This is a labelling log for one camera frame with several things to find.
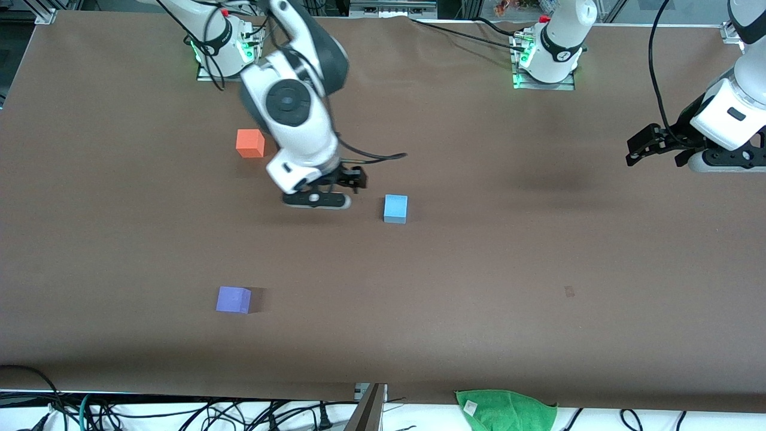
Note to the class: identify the green cloth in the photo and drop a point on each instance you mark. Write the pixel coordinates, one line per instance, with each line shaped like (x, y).
(502, 410)

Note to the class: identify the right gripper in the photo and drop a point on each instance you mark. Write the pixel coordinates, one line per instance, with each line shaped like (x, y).
(342, 177)

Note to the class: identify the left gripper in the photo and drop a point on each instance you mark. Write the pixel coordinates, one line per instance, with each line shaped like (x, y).
(680, 132)

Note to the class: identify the silver power strip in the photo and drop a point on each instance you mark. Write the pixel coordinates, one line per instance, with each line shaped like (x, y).
(392, 7)

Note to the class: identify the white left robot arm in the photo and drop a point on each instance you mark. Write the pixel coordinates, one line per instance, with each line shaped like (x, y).
(559, 42)

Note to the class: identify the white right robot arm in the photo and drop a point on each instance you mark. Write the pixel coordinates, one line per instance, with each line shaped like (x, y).
(293, 102)

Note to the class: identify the purple block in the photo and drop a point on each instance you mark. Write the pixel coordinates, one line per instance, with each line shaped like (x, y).
(232, 299)

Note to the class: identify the aluminium profile post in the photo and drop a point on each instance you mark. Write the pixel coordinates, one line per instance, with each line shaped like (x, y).
(368, 413)

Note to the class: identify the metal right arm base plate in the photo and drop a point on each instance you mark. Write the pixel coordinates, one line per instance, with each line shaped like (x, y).
(254, 54)

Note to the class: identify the light blue block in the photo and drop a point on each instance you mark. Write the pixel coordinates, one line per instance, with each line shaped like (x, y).
(395, 208)

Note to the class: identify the orange block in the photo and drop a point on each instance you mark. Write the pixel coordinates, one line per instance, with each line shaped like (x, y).
(248, 145)

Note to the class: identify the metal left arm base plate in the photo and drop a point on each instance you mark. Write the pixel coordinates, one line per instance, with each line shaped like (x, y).
(520, 81)

